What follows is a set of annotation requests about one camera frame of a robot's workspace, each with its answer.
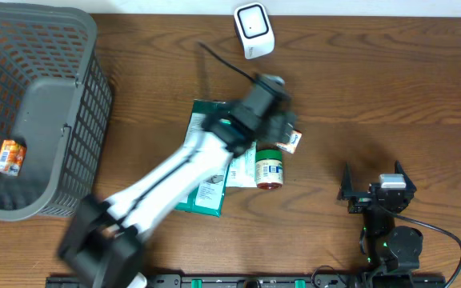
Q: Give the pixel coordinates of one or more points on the black mounting rail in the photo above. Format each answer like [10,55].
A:
[320,280]

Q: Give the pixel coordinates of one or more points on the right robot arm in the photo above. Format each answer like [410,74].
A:
[392,251]

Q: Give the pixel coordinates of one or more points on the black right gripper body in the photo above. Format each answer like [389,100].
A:
[360,202]

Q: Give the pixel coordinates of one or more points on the white teal wipes packet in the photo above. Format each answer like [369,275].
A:
[241,171]

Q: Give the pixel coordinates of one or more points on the orange small box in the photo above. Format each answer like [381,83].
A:
[12,155]

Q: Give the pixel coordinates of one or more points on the green lid spice jar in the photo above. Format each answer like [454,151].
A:
[269,169]

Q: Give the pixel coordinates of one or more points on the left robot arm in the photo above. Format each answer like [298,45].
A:
[105,240]

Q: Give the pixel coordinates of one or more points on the grey plastic shopping basket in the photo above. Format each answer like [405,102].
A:
[56,101]

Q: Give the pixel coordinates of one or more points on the red white sachet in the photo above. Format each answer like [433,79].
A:
[291,146]

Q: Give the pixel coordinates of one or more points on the white barcode scanner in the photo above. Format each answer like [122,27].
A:
[254,30]

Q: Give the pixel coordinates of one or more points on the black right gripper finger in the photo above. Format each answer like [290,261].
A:
[346,185]
[399,170]

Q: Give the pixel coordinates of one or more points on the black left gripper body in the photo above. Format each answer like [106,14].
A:
[278,134]

